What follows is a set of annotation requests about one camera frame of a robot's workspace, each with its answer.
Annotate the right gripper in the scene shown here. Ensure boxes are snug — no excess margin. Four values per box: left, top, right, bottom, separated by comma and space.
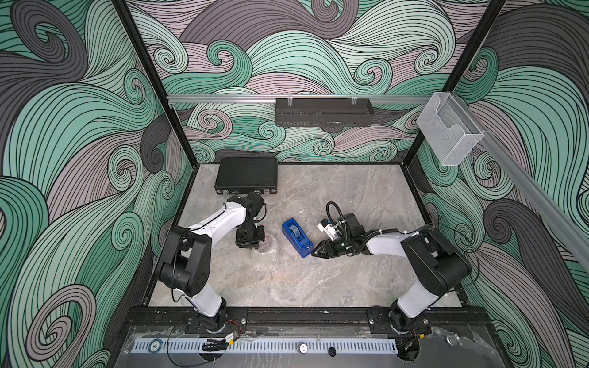
310, 235, 353, 259

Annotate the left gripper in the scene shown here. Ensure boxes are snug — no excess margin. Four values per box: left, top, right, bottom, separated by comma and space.
235, 223, 264, 249

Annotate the clear bubble wrap sheet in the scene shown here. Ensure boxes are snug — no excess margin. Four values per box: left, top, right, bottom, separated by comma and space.
253, 234, 279, 255

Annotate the blue tape dispenser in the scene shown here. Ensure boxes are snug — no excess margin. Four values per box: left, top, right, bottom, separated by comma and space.
282, 218, 314, 258

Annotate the white mug red inside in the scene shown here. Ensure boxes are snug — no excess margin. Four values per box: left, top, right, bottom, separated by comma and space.
257, 235, 276, 254

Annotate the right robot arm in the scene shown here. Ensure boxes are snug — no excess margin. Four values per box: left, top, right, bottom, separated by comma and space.
311, 213, 472, 333

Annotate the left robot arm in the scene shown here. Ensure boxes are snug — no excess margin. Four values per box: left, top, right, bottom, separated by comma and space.
155, 193, 265, 318

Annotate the black carrying case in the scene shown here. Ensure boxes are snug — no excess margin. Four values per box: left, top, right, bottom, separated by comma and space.
214, 157, 278, 195

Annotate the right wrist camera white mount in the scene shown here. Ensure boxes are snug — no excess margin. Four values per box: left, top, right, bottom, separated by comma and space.
318, 219, 342, 241

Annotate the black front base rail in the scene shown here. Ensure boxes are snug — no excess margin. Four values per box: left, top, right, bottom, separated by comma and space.
124, 307, 490, 336

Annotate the black wall tray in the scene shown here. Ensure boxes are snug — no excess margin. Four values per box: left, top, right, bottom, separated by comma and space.
275, 98, 375, 127

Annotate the white slotted cable duct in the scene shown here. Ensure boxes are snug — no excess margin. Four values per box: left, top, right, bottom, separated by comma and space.
129, 337, 398, 354

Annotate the aluminium back rail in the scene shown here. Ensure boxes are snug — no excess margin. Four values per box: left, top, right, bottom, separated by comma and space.
167, 94, 431, 104

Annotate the aluminium rail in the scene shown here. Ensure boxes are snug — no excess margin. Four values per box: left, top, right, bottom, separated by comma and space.
452, 95, 588, 268
167, 94, 431, 104

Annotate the clear plastic wall bin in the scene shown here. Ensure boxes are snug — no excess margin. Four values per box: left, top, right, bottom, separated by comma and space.
417, 92, 484, 167

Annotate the aluminium right rail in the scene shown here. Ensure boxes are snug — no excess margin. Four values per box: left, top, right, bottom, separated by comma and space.
452, 95, 588, 268

